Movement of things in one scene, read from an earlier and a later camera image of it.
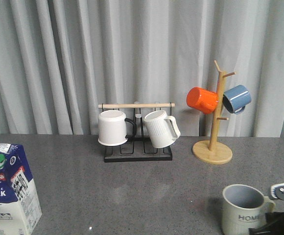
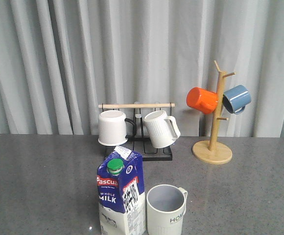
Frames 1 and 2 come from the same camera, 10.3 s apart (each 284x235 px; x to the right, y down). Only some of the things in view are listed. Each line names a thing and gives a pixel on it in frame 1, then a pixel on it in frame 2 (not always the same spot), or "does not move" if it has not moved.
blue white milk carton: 11,196 -> 120,186
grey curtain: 49,63 does not move
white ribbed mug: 161,133 does not move
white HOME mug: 244,207 -> 166,205
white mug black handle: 112,128 does not move
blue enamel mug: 235,99 does not move
